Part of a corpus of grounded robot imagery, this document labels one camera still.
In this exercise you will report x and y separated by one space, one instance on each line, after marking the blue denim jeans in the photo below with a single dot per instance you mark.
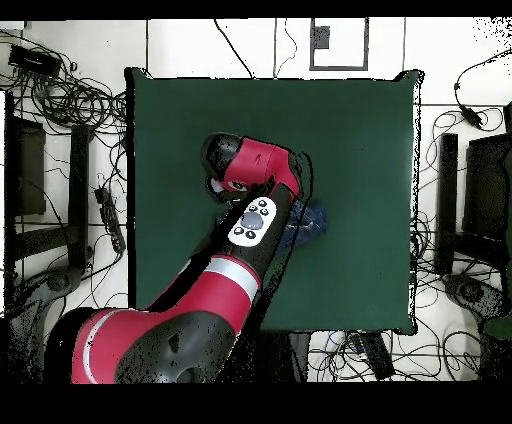
316 220

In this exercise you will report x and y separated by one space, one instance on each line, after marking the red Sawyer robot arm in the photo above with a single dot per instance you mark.
224 292

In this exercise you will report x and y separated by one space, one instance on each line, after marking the dark green table cloth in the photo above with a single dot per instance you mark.
360 160

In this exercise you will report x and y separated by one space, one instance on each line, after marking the black power strip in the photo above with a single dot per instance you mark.
378 356
110 220

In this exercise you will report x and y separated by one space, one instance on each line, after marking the black power adapter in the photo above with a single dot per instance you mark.
472 116

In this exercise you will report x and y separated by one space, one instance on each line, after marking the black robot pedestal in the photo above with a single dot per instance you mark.
276 356

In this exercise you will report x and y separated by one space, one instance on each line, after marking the grey square frame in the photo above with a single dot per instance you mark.
339 67

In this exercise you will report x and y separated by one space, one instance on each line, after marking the black stand frame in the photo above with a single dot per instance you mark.
78 192
448 192

